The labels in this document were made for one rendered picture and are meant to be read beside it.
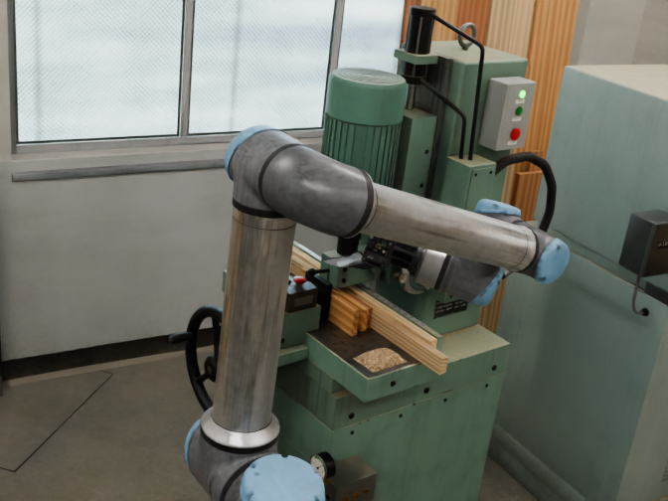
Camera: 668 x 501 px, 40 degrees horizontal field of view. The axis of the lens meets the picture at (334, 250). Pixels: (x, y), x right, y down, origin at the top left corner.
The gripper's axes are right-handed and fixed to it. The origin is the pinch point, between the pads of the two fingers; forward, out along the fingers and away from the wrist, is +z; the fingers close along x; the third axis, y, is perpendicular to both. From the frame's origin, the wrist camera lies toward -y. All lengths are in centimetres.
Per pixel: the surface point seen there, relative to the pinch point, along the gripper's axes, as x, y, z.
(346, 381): 30.7, 2.8, -13.9
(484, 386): 34, -40, -46
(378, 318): 19.3, -13.0, -15.1
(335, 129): -19.2, -8.1, 7.8
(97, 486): 118, -62, 53
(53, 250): 65, -105, 106
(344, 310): 19.7, -10.4, -7.2
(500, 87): -39, -23, -23
